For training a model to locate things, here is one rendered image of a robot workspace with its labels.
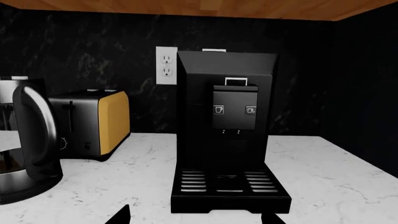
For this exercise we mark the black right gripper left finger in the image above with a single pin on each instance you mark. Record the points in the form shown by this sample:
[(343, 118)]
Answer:
[(122, 217)]

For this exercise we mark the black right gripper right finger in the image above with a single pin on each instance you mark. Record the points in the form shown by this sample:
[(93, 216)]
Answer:
[(270, 219)]

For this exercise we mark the black glass electric kettle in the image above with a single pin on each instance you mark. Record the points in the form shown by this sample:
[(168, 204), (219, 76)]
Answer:
[(29, 137)]

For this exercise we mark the silver and yellow toaster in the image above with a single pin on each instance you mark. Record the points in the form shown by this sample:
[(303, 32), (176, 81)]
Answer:
[(93, 123)]

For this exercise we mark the black coffee machine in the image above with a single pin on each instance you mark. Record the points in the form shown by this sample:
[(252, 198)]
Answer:
[(226, 130)]

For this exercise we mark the wooden overhead cabinet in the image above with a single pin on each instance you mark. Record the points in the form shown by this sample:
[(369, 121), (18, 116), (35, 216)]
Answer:
[(199, 8)]

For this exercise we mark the white wall power outlet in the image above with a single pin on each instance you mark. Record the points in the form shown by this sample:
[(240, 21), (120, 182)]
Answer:
[(166, 65)]

